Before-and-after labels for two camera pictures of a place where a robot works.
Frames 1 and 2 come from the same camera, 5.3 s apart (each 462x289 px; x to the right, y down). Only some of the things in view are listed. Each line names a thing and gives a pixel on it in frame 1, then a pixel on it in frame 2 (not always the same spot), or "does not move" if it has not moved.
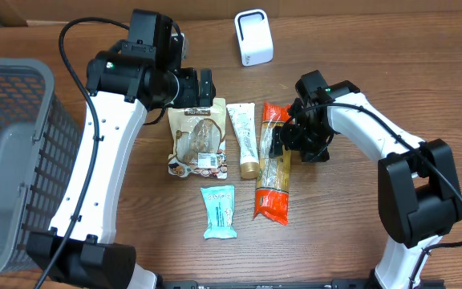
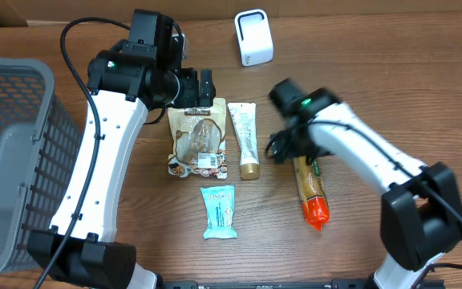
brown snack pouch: (200, 144) does not move
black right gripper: (281, 140) does not move
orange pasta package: (274, 173) to (311, 191)
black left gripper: (205, 86) does not move
